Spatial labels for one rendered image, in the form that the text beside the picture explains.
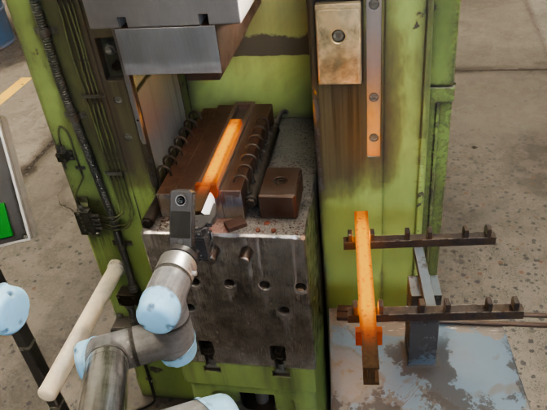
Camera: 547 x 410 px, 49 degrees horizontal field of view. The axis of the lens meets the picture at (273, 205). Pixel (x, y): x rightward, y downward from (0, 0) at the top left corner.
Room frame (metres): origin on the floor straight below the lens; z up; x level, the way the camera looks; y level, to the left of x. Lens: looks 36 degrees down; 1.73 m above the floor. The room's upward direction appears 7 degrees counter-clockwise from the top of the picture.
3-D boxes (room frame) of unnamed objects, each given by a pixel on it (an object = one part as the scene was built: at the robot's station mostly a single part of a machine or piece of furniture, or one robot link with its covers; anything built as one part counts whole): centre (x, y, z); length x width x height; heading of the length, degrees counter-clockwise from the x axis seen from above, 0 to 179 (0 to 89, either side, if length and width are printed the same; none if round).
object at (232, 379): (1.32, 0.06, 0.23); 0.55 x 0.37 x 0.47; 167
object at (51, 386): (1.11, 0.52, 0.62); 0.44 x 0.05 x 0.05; 167
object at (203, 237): (0.95, 0.18, 0.97); 0.12 x 0.08 x 0.09; 167
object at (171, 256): (0.88, 0.20, 0.98); 0.08 x 0.05 x 0.08; 77
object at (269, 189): (1.14, -0.02, 0.95); 0.12 x 0.08 x 0.06; 167
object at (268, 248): (1.32, 0.06, 0.69); 0.56 x 0.38 x 0.45; 167
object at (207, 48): (1.33, 0.12, 1.32); 0.42 x 0.20 x 0.10; 167
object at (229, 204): (1.33, 0.12, 0.96); 0.42 x 0.20 x 0.09; 167
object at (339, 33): (1.18, -0.17, 1.27); 0.09 x 0.02 x 0.17; 77
